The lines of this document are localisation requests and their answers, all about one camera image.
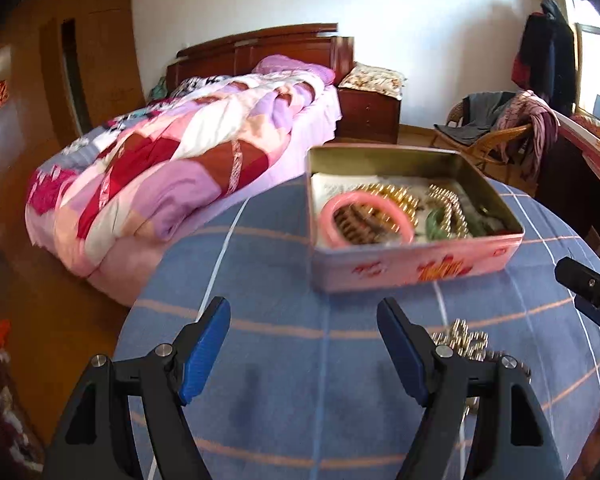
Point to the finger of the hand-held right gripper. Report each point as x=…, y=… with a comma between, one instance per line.
x=597, y=287

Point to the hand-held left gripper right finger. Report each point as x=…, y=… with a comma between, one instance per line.
x=404, y=355

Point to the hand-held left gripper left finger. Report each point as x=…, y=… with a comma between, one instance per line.
x=205, y=355

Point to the pink tin box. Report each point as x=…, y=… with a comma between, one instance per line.
x=405, y=270

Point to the green jade bangle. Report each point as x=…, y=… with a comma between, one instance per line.
x=435, y=227

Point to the pink bangle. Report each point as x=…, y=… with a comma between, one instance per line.
x=328, y=220

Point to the dark wooden desk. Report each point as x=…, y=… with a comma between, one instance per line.
x=565, y=195

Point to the blue plaid tablecloth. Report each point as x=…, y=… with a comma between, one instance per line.
x=305, y=360

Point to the pink bedsheet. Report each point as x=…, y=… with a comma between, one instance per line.
x=130, y=272

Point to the white and red desk cover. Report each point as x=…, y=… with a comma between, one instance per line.
x=595, y=155

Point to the pink floral pillow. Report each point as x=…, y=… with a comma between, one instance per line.
x=597, y=127

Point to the wicker chair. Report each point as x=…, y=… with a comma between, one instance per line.
x=500, y=140

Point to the pink and maroon clothes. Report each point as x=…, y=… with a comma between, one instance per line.
x=530, y=120

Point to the white paper sheet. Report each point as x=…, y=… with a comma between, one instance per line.
x=330, y=185

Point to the pink patchwork quilt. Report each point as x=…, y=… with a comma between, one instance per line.
x=180, y=160

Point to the dark patterned cloth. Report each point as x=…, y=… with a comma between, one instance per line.
x=0, y=400

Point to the grey garment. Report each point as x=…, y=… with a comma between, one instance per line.
x=480, y=112

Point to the window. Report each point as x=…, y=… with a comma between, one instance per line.
x=597, y=60

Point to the hanging dark coats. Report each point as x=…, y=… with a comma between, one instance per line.
x=545, y=55

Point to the wooden nightstand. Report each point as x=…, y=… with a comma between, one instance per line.
x=367, y=117

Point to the black and white cloth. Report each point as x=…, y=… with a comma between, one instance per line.
x=200, y=85

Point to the teal item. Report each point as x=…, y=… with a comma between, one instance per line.
x=157, y=89

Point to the floral cushion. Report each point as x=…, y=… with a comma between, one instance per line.
x=372, y=79

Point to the purple pillow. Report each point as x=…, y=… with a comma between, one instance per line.
x=295, y=67

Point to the dark wooden headboard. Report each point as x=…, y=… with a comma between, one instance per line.
x=260, y=45

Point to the wooden wardrobe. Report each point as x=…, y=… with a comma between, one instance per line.
x=30, y=85

